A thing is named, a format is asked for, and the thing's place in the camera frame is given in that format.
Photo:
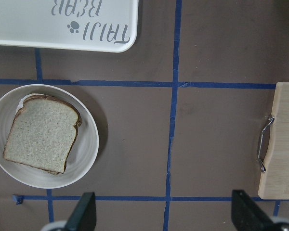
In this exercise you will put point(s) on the cream bear tray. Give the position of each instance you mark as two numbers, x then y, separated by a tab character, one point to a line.
85	25

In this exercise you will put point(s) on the bread slice under egg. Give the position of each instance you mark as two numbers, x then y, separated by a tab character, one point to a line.
78	120

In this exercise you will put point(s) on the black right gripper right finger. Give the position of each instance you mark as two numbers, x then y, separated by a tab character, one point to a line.
246	215

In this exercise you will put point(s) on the wooden cutting board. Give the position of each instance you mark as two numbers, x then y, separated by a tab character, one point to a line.
274	181

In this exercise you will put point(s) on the white bread slice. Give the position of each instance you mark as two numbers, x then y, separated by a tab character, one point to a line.
41	134

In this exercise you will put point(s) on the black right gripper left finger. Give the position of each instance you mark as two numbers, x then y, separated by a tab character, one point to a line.
84	217

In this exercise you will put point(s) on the fried egg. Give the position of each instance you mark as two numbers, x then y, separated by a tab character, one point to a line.
20	105

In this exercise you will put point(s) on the white round plate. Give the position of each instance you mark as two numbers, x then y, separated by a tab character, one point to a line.
83	153

